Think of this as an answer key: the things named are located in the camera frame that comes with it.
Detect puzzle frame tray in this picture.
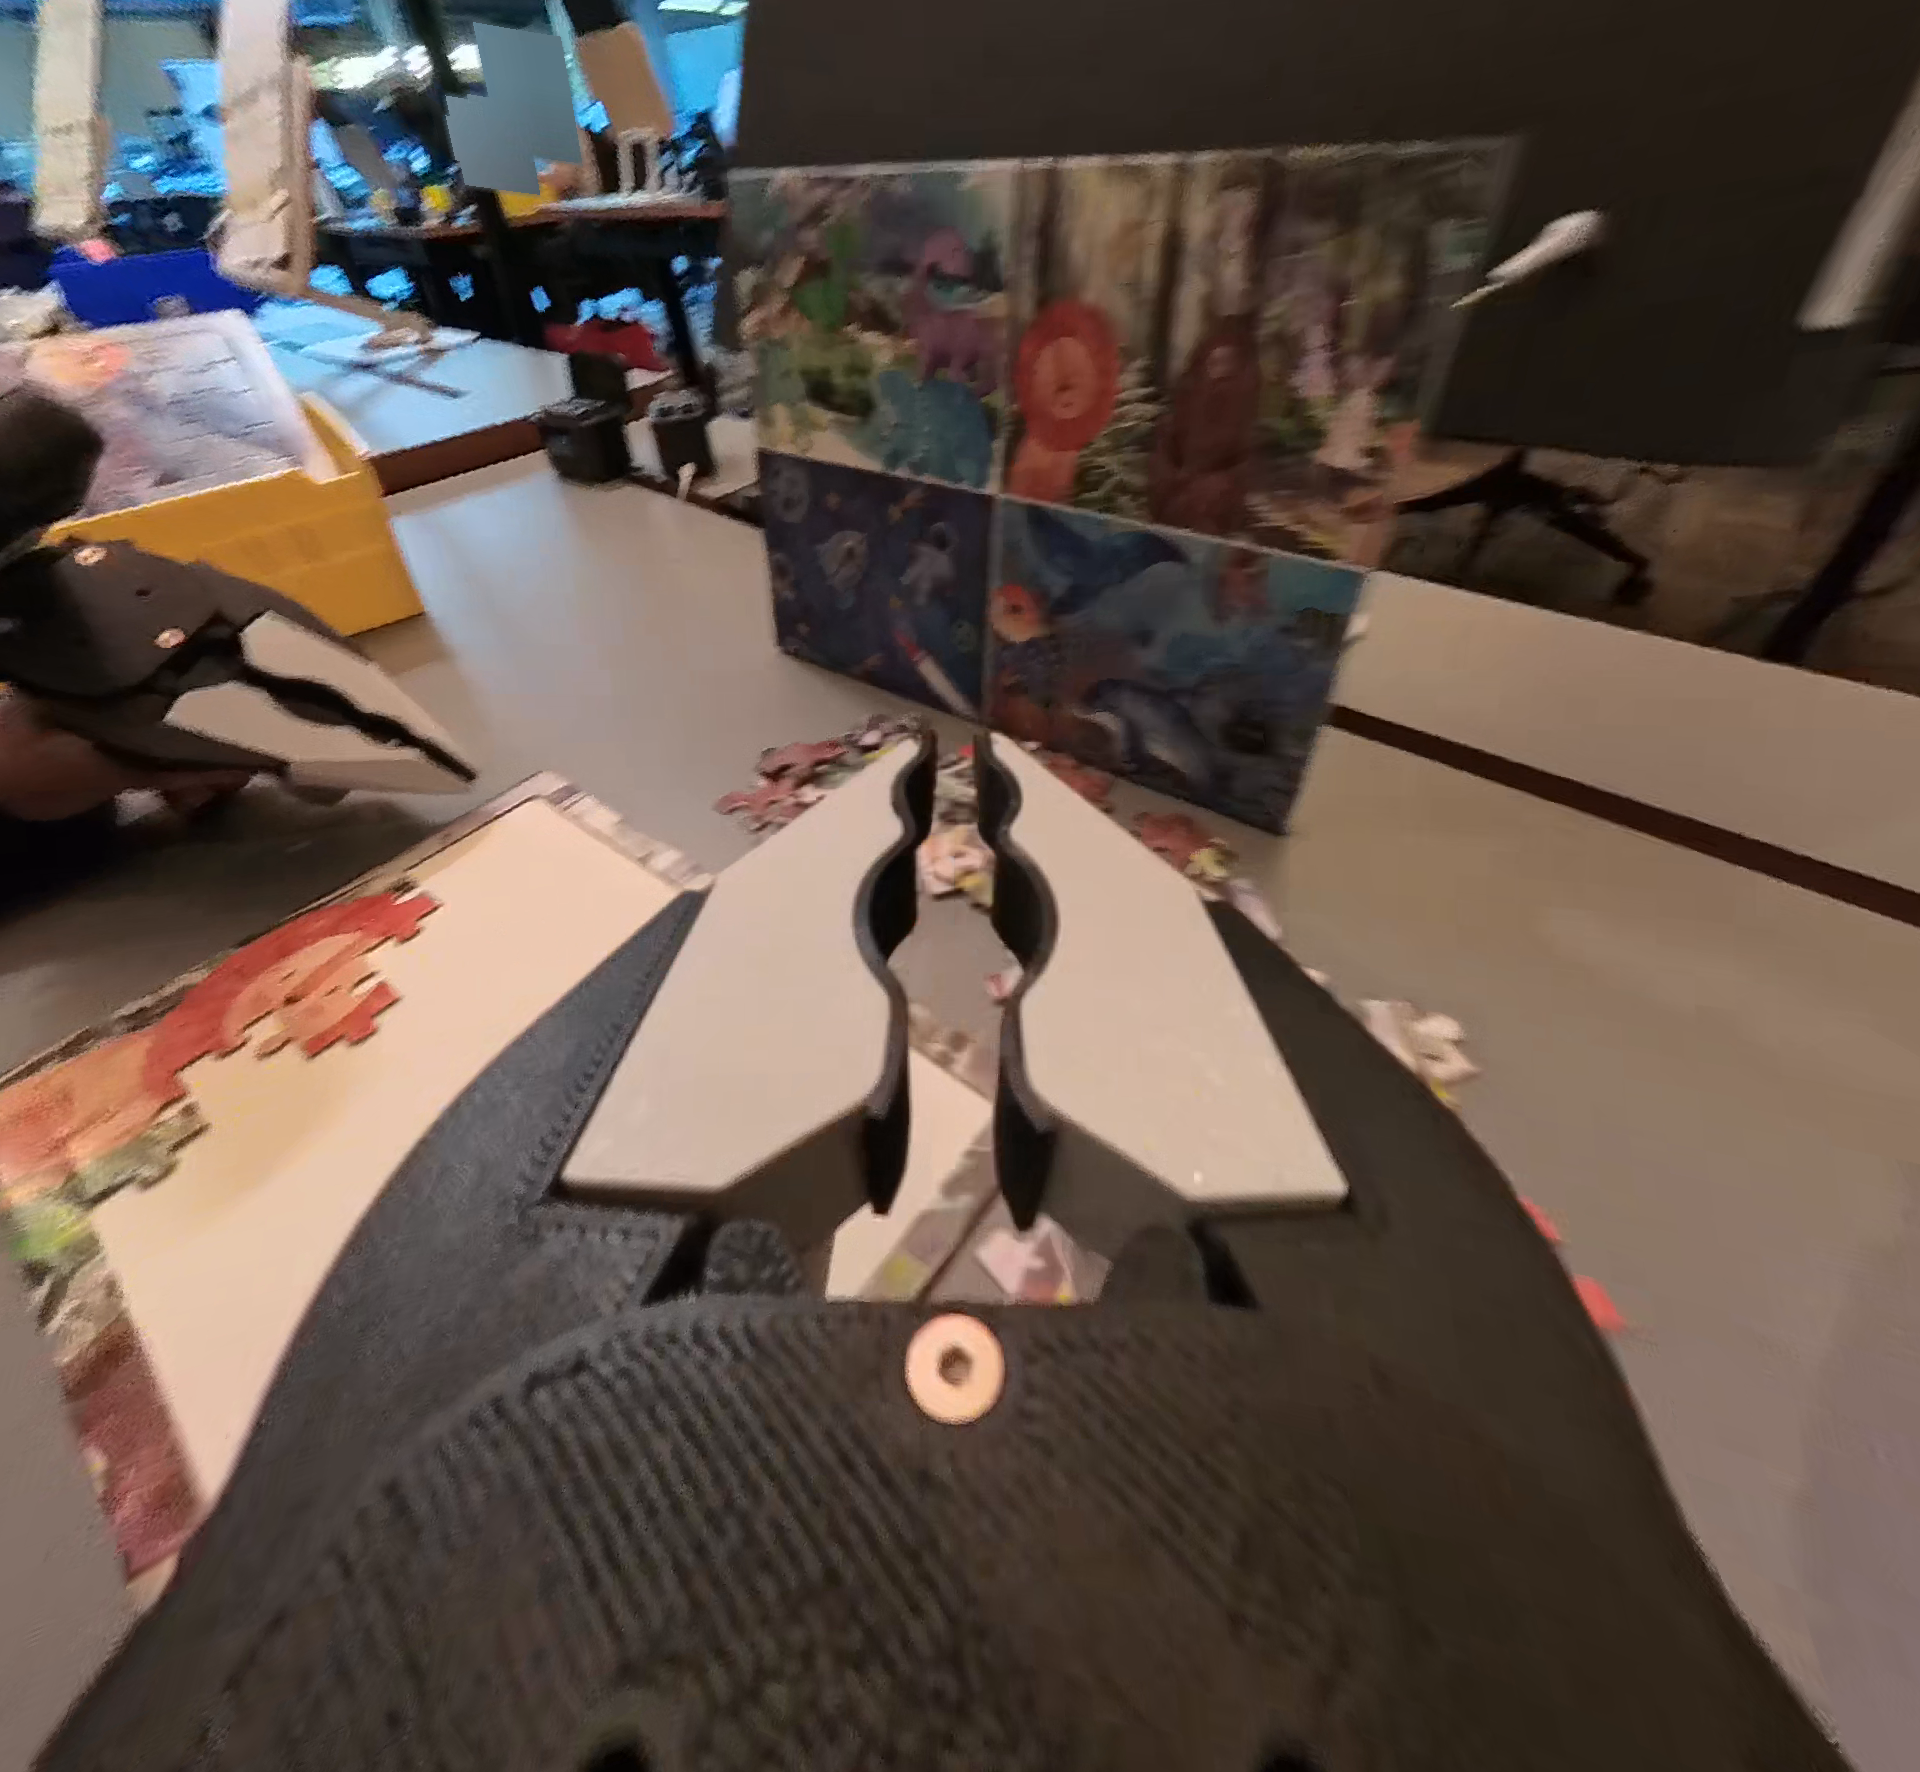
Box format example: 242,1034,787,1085
0,770,1082,1594

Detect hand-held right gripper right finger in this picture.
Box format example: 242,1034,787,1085
971,730,1353,1233

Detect dark wooden desk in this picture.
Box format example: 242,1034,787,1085
314,191,737,350

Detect black partition panel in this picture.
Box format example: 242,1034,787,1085
732,0,1920,470

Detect clear plastic sleeve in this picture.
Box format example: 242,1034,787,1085
0,308,325,515

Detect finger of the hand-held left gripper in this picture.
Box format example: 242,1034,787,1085
161,677,470,802
225,609,482,783

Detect black office chair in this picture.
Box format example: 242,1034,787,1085
1387,444,1660,604

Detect white cable plug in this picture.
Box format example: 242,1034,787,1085
1446,209,1610,310

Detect printed puzzle storage box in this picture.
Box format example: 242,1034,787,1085
725,136,1520,840

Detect pile of puzzle pieces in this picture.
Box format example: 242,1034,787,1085
713,714,1628,1340

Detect joined orange puzzle pieces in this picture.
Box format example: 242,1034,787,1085
0,886,446,1205

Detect curved cardboard strip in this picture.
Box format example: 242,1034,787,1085
215,0,325,296

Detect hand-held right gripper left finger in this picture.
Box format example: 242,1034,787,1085
558,730,942,1219

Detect yellow box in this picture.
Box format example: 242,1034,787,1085
45,392,429,641

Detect blue plastic bin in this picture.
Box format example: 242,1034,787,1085
50,246,263,327

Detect person's left hand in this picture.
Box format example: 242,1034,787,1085
0,699,257,828

